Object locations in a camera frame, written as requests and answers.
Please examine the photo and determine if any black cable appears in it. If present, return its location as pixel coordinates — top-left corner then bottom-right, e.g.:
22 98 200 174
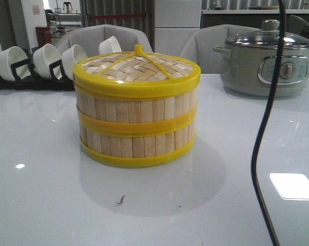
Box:
250 0 286 246

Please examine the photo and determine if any black dish rack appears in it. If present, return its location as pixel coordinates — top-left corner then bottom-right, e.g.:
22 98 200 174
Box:
0 58 74 91

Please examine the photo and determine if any red barrier belt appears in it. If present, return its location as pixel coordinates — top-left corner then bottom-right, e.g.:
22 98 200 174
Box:
86 13 146 21

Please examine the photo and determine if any right grey chair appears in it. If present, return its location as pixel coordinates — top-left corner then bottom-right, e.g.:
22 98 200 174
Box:
179 24 256 74

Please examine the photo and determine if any woven bamboo steamer lid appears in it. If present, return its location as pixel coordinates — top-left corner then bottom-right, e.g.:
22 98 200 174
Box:
73 45 201 99

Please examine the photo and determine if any yellow plate on counter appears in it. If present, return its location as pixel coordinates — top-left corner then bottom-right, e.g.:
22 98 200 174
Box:
257 5 279 10

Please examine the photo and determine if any left grey chair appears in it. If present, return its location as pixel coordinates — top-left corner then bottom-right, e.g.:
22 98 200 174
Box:
54 24 154 56

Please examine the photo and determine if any grey chair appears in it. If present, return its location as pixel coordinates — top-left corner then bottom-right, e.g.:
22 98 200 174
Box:
54 24 154 56
179 24 256 74

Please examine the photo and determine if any white bowl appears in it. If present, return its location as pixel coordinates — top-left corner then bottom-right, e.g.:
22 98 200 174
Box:
33 44 62 79
0 46 28 81
62 45 87 80
99 36 122 55

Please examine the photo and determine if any white refrigerator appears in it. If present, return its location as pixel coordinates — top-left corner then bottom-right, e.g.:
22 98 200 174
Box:
154 1 202 56

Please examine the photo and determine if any green electric cooking pot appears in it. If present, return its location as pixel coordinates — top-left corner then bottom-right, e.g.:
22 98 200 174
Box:
213 19 309 97

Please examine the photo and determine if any dark kitchen counter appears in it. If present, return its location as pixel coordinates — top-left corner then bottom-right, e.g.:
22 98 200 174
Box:
200 9 309 28

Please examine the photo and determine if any red box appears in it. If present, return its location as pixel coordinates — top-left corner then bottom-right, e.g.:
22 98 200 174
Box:
35 26 52 48

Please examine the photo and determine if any bamboo steamer tray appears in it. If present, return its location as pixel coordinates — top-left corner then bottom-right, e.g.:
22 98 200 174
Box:
76 87 197 136
80 122 196 168

